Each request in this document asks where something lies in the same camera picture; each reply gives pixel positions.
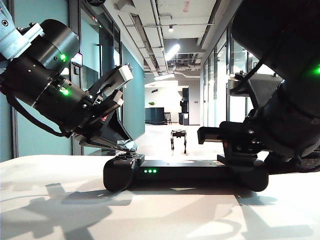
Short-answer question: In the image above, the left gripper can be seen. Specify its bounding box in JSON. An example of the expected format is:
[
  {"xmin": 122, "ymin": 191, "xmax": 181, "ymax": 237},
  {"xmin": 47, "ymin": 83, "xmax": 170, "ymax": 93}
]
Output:
[{"xmin": 65, "ymin": 89, "xmax": 138, "ymax": 153}]

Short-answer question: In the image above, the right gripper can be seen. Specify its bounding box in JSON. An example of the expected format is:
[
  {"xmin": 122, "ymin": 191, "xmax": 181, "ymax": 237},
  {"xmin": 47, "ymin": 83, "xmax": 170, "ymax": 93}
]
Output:
[{"xmin": 196, "ymin": 119, "xmax": 270, "ymax": 166}]

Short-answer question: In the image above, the black dual-joystick remote control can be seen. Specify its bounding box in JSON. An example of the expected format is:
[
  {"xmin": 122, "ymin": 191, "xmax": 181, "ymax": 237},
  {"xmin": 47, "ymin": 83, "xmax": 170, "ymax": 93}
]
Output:
[{"xmin": 103, "ymin": 151, "xmax": 270, "ymax": 193}]

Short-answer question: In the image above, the black quadruped robot dog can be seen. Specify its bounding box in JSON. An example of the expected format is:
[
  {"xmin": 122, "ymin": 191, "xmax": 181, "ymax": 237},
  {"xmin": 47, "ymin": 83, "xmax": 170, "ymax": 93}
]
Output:
[{"xmin": 170, "ymin": 129, "xmax": 188, "ymax": 154}]

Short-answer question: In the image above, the lit door display panel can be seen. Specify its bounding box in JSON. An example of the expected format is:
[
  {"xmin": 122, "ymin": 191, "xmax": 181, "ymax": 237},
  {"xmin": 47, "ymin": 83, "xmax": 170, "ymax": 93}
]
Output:
[{"xmin": 70, "ymin": 51, "xmax": 84, "ymax": 67}]

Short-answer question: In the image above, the tall black kiosk machine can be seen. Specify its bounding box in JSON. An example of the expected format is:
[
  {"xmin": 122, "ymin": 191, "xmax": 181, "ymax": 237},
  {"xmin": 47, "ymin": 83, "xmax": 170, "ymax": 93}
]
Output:
[{"xmin": 178, "ymin": 87, "xmax": 190, "ymax": 126}]

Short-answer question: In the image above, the dark counter with white top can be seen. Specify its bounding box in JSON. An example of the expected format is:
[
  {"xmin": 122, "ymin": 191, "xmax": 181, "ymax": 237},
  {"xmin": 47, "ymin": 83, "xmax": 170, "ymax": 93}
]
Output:
[{"xmin": 144, "ymin": 106, "xmax": 167, "ymax": 126}]

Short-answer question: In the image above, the long ceiling tube light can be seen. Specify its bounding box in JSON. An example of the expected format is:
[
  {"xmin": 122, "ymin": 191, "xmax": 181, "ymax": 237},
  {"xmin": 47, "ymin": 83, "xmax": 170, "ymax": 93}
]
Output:
[
  {"xmin": 153, "ymin": 72, "xmax": 176, "ymax": 82},
  {"xmin": 164, "ymin": 44, "xmax": 181, "ymax": 61}
]

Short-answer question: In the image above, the black round ceiling dome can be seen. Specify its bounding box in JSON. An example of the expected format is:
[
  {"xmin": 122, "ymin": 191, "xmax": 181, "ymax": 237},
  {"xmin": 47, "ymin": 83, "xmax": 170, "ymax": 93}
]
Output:
[{"xmin": 84, "ymin": 0, "xmax": 109, "ymax": 7}]

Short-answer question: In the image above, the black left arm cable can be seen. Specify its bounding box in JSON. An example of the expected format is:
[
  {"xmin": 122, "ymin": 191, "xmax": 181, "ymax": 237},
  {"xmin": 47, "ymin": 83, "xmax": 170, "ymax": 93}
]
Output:
[{"xmin": 6, "ymin": 94, "xmax": 72, "ymax": 139}]

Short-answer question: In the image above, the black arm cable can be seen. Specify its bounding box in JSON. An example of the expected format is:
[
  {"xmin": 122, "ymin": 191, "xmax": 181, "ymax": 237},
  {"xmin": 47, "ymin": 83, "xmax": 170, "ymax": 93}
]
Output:
[
  {"xmin": 229, "ymin": 58, "xmax": 267, "ymax": 92},
  {"xmin": 6, "ymin": 94, "xmax": 72, "ymax": 139}
]

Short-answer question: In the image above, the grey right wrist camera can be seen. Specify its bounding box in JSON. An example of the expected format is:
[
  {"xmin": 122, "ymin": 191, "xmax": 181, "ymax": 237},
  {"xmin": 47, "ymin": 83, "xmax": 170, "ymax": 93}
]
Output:
[{"xmin": 226, "ymin": 71, "xmax": 285, "ymax": 111}]

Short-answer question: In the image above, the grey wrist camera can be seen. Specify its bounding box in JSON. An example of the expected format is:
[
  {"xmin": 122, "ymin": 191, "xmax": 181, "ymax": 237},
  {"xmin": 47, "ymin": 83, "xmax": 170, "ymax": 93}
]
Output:
[
  {"xmin": 87, "ymin": 64, "xmax": 134, "ymax": 98},
  {"xmin": 226, "ymin": 71, "xmax": 285, "ymax": 111}
]

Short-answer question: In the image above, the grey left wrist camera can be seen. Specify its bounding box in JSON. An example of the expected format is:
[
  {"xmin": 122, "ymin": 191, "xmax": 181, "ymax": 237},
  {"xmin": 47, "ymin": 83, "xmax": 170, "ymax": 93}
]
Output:
[{"xmin": 87, "ymin": 64, "xmax": 134, "ymax": 98}]

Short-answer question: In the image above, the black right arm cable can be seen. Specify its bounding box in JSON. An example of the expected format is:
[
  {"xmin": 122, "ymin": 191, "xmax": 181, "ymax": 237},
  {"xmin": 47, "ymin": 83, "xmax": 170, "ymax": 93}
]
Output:
[{"xmin": 229, "ymin": 58, "xmax": 267, "ymax": 92}]

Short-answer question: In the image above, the long vertical door handle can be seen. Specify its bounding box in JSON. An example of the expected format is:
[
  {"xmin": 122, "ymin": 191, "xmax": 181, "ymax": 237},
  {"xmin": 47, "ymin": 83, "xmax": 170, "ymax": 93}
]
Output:
[{"xmin": 95, "ymin": 44, "xmax": 104, "ymax": 85}]

